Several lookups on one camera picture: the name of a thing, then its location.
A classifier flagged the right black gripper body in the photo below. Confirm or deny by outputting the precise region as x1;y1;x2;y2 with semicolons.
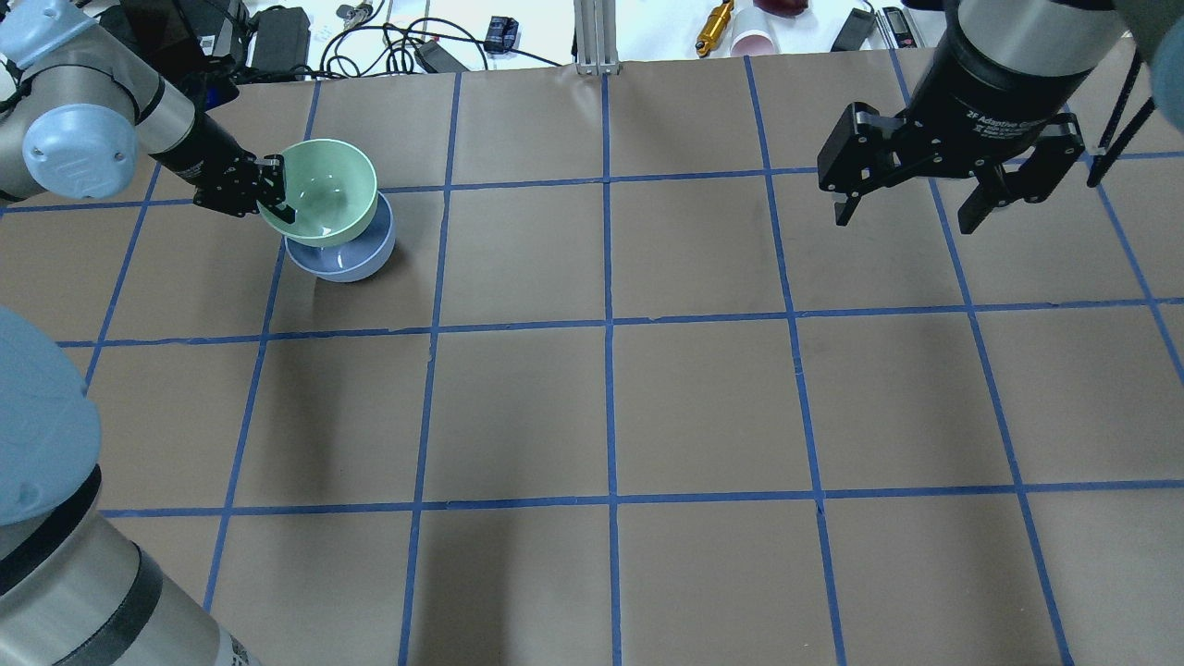
897;55;1074;179

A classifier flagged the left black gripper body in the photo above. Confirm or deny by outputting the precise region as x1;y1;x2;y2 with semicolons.
172;117;259;216

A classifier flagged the green bowl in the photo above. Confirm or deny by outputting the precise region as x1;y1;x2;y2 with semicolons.
259;139;379;246

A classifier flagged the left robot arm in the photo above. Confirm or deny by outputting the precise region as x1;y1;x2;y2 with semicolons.
1;1;284;665

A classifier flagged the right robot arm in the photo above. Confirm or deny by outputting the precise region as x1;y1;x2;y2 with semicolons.
818;1;1183;235

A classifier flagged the blue bowl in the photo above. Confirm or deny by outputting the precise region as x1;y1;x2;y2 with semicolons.
283;194;397;283

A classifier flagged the black smartphone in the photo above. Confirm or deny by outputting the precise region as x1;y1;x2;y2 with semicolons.
830;8;876;52

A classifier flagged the black power adapter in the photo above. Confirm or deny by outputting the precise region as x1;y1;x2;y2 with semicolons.
250;6;313;81

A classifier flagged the pink cup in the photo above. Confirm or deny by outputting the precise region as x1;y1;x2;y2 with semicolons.
728;27;781;56

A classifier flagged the red mango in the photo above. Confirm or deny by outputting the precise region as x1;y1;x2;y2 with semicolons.
753;0;810;19

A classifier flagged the gold yellow tool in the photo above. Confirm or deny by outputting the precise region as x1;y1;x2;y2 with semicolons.
694;0;734;58

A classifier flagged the aluminium frame post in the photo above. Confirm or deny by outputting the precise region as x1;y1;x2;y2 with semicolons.
573;0;622;76

